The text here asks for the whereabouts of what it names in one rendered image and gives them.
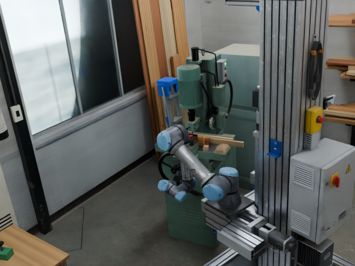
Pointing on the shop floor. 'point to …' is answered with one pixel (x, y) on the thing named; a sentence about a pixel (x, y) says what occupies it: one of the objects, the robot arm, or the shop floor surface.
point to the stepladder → (164, 89)
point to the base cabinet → (192, 212)
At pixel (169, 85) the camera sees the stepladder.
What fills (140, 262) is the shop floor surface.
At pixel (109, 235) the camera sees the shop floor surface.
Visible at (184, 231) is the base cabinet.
